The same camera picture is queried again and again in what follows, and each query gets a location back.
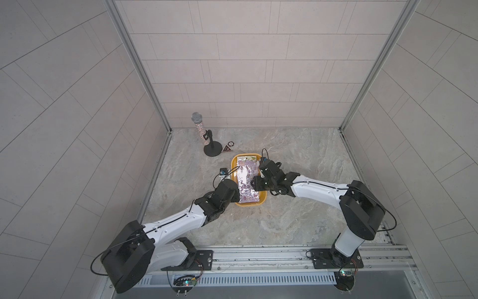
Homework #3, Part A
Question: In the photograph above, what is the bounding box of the circuit board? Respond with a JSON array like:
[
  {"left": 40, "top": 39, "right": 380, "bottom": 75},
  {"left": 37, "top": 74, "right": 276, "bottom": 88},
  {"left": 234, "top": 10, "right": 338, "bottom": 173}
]
[
  {"left": 174, "top": 275, "right": 199, "bottom": 288},
  {"left": 337, "top": 269, "right": 355, "bottom": 280}
]

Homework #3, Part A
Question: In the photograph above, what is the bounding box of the rhinestone microphone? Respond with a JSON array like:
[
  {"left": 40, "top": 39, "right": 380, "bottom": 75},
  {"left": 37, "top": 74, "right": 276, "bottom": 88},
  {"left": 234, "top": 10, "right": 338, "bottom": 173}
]
[{"left": 191, "top": 112, "right": 210, "bottom": 146}]

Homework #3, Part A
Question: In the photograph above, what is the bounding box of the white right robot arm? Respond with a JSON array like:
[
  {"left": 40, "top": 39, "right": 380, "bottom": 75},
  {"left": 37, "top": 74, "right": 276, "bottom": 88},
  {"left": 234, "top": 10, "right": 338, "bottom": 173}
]
[{"left": 251, "top": 158, "right": 388, "bottom": 268}]

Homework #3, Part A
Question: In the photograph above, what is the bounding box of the left circuit board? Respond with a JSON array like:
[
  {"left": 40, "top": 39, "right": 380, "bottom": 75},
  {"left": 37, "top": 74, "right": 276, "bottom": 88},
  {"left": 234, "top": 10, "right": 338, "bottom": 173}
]
[{"left": 174, "top": 275, "right": 199, "bottom": 288}]

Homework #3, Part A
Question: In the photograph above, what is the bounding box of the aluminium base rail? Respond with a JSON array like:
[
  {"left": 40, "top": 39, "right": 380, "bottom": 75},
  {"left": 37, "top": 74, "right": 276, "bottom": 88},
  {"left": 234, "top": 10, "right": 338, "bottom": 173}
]
[{"left": 164, "top": 244, "right": 417, "bottom": 274}]

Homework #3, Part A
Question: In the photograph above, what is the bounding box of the yellow storage box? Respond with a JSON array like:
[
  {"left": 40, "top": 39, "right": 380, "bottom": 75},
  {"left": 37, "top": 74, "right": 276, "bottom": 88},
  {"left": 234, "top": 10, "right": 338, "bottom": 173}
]
[{"left": 230, "top": 153, "right": 267, "bottom": 208}]

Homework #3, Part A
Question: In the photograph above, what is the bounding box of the right circuit board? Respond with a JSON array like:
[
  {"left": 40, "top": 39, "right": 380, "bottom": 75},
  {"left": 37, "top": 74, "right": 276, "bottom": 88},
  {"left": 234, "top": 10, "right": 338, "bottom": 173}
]
[{"left": 337, "top": 269, "right": 355, "bottom": 280}]

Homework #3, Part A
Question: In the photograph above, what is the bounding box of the black microphone stand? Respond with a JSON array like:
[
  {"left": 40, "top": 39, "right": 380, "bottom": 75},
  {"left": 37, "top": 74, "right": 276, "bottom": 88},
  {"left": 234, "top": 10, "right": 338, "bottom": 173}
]
[{"left": 204, "top": 130, "right": 223, "bottom": 157}]

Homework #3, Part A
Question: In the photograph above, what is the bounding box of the pink sticker sheet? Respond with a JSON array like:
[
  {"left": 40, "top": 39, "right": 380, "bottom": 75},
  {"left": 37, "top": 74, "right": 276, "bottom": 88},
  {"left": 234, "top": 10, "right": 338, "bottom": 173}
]
[{"left": 236, "top": 155, "right": 260, "bottom": 204}]

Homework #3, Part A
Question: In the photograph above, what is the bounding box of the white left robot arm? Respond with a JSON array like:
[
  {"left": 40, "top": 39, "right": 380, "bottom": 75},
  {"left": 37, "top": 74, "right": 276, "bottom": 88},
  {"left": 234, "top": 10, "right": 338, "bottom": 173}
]
[{"left": 99, "top": 179, "right": 240, "bottom": 294}]

